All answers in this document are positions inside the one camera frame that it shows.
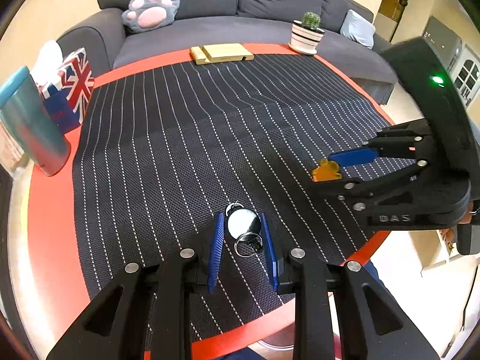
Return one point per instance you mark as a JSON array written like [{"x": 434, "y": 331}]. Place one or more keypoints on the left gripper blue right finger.
[{"x": 269, "y": 253}]

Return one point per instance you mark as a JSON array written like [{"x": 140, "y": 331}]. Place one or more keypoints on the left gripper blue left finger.
[{"x": 215, "y": 252}]

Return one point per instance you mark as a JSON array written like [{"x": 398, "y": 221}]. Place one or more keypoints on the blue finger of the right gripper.
[
  {"x": 351, "y": 158},
  {"x": 350, "y": 187}
]

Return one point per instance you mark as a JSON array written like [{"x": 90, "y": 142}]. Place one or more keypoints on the orange rubber toy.
[{"x": 327, "y": 170}]

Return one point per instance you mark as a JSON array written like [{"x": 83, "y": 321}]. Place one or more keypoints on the black retractable key reel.
[{"x": 244, "y": 226}]

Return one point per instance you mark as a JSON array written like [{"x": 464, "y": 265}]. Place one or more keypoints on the pink trash bin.
[{"x": 282, "y": 340}]

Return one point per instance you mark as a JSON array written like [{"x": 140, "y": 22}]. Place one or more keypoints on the person right hand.
[{"x": 473, "y": 211}]

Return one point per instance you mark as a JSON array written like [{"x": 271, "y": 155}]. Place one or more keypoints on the black striped table mat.
[{"x": 162, "y": 151}]

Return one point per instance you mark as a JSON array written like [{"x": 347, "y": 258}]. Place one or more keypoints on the potted cactus striped pot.
[{"x": 306, "y": 34}]

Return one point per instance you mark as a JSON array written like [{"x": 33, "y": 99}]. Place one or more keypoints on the light blue cushion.
[{"x": 356, "y": 28}]

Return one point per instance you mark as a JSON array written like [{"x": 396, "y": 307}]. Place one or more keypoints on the grey refrigerator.
[{"x": 444, "y": 40}]

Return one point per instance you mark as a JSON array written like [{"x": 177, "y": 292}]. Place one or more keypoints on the wooden phone stand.
[{"x": 220, "y": 53}]

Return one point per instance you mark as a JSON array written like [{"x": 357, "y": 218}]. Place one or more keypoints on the dark grey sofa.
[{"x": 109, "y": 44}]

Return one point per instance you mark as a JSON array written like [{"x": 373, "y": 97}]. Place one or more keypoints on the union jack tissue box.
[{"x": 66, "y": 84}]

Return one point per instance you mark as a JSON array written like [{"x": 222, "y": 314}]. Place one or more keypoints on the paw shaped cushion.
[{"x": 147, "y": 15}]

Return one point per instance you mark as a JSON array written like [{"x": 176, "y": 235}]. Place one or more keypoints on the teal thermos tumbler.
[{"x": 26, "y": 119}]

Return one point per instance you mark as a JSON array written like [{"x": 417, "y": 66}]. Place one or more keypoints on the black camera box right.
[{"x": 423, "y": 75}]

